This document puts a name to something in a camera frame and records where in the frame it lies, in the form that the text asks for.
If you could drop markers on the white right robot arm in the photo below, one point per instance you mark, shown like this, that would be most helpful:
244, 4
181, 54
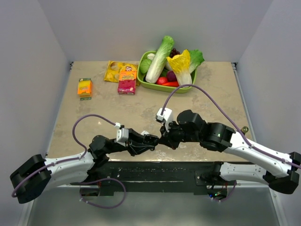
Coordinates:
266, 166

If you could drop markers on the purple toy onion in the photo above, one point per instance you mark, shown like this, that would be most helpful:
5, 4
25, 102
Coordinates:
171, 77

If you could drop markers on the white toy garlic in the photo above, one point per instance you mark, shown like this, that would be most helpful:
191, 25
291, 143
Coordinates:
151, 56

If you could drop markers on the dark toy grapes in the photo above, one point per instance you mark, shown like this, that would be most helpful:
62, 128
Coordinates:
174, 52

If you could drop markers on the yellow napa cabbage toy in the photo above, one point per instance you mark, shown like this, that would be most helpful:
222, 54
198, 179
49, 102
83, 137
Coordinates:
180, 65

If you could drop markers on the green round toy vegetable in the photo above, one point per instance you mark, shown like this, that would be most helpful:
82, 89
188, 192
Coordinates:
145, 65

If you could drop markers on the yellow chips bag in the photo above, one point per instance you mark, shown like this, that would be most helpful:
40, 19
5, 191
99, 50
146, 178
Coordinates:
114, 68

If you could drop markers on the green plastic tray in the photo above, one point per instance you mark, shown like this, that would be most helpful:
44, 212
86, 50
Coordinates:
140, 78

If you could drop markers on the red toy tomato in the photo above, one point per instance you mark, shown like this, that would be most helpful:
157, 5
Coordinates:
162, 81

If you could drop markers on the green lettuce leaf toy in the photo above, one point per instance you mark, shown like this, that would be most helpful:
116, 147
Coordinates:
196, 59

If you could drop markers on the green napa cabbage toy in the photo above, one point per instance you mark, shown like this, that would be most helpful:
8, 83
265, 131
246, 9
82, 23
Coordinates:
160, 60

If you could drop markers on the green glass bottle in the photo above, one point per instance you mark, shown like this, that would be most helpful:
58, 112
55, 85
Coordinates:
244, 129

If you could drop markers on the black base frame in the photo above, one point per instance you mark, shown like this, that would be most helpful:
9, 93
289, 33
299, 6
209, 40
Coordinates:
198, 178

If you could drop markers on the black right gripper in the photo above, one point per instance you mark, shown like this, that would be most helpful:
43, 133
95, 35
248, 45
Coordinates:
167, 138

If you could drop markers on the orange toy carrot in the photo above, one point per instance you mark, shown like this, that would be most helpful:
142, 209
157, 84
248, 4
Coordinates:
171, 84

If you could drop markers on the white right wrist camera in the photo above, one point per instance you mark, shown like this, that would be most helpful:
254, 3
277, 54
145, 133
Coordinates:
165, 117

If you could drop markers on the white earbud charging case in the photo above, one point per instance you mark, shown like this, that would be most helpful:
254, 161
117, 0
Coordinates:
144, 133

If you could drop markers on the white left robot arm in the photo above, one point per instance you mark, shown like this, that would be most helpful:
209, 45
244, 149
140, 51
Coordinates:
38, 174

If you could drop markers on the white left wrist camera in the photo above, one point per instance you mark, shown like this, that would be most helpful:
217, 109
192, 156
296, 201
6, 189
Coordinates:
122, 134

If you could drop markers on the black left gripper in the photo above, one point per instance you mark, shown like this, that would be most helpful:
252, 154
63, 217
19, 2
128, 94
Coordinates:
138, 149

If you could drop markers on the orange sponge pack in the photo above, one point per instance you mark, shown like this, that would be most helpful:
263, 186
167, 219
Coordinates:
85, 87

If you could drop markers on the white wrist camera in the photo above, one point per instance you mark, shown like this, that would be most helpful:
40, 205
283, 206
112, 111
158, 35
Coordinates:
122, 134
165, 117

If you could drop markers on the red snack box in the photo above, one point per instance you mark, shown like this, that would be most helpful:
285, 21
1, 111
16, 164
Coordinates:
127, 82

